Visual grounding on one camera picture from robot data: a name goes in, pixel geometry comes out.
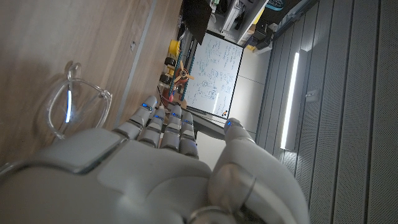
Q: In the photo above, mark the yellow tape roll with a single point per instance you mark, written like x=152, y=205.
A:
x=174, y=48

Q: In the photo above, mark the wooden toy airplane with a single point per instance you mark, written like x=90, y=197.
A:
x=182, y=74

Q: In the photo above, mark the clear plastic safety glasses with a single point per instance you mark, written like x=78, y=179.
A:
x=107, y=95

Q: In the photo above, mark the white metal rack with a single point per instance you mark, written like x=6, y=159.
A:
x=239, y=15

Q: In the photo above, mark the black computer monitor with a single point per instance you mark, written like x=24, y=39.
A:
x=196, y=17

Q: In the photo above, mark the whiteboard with writing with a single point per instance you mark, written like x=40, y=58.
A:
x=214, y=71

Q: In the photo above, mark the long ceiling light strip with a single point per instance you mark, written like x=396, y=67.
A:
x=289, y=99

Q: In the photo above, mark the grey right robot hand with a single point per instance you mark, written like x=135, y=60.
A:
x=140, y=186

